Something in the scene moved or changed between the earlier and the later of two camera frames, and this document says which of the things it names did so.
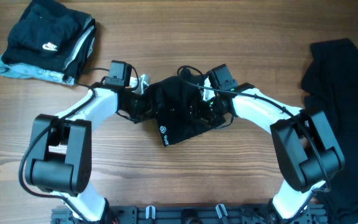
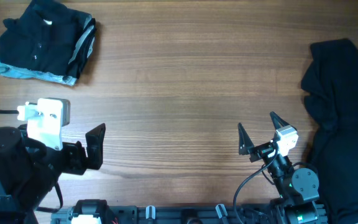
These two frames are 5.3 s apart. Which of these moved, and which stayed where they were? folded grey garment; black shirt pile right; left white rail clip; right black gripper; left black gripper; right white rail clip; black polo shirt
Moved: right black gripper; left black gripper; black polo shirt
Stayed: right white rail clip; left white rail clip; black shirt pile right; folded grey garment
